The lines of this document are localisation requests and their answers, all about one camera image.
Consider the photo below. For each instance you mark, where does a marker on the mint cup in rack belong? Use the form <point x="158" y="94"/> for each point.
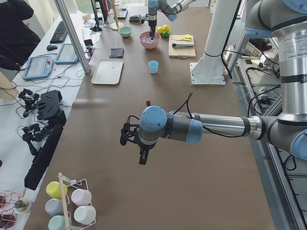
<point x="57" y="223"/>

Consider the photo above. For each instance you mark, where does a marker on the pile of clear ice cubes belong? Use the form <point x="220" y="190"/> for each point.
<point x="145" y="37"/>

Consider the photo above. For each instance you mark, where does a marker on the beige plastic tray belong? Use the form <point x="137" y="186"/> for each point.
<point x="107" y="71"/>

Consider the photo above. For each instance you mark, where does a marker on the white cup in rack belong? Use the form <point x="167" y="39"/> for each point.
<point x="85" y="214"/>

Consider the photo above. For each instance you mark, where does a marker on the mint green bowl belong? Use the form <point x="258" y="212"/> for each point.
<point x="125" y="31"/>

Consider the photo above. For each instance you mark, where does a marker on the wooden cutting board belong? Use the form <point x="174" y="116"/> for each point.
<point x="181" y="52"/>

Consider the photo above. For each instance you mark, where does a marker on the pink cup in rack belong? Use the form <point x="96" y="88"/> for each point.
<point x="81" y="197"/>

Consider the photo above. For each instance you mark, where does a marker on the white wire cup rack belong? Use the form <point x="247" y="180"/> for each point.
<point x="67" y="186"/>

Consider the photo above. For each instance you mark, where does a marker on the blue teach pendant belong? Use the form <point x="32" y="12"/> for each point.
<point x="38" y="67"/>
<point x="66" y="55"/>

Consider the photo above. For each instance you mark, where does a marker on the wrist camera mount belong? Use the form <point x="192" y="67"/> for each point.
<point x="144" y="18"/>
<point x="129" y="132"/>

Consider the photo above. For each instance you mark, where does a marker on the beige cup with tools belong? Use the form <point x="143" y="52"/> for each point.
<point x="23" y="205"/>

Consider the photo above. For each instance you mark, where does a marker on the yellow lemon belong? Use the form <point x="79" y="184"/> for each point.
<point x="160" y="30"/>
<point x="166" y="27"/>

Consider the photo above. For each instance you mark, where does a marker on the green lime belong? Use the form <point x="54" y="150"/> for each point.
<point x="165" y="34"/>

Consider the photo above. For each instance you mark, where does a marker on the pink bowl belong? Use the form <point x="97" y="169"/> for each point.
<point x="150" y="45"/>

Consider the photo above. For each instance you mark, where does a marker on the yellow plastic knife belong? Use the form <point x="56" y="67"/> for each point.
<point x="180" y="40"/>

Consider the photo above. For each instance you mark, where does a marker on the dark grey folded cloth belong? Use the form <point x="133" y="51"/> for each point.
<point x="116" y="53"/>

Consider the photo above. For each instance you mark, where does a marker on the black keyboard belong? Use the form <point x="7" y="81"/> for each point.
<point x="60" y="34"/>

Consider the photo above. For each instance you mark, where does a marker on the metal ice scoop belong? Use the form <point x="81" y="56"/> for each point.
<point x="135" y="18"/>

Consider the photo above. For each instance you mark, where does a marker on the black computer mouse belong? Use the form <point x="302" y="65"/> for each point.
<point x="51" y="47"/>

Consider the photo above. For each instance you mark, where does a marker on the aluminium frame post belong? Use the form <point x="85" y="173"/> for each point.
<point x="72" y="34"/>

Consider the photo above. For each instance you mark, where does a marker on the person in black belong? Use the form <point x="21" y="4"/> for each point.
<point x="17" y="41"/>

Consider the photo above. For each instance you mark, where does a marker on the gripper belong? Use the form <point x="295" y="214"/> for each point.
<point x="152" y="24"/>
<point x="145" y="146"/>

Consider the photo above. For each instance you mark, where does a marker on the wooden cup tree stand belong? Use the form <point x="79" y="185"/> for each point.
<point x="116" y="25"/>

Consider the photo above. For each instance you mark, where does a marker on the grey cup in rack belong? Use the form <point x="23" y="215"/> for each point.
<point x="54" y="207"/>

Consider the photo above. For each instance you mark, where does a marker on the yellow cup in rack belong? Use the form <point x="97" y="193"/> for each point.
<point x="53" y="190"/>

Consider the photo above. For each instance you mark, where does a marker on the blue plastic cup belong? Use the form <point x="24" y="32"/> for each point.
<point x="153" y="66"/>

